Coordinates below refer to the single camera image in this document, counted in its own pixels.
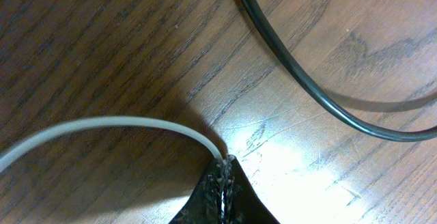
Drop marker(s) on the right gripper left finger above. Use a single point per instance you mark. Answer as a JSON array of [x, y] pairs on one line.
[[204, 204]]

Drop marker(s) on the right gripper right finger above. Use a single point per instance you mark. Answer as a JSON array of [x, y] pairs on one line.
[[241, 203]]

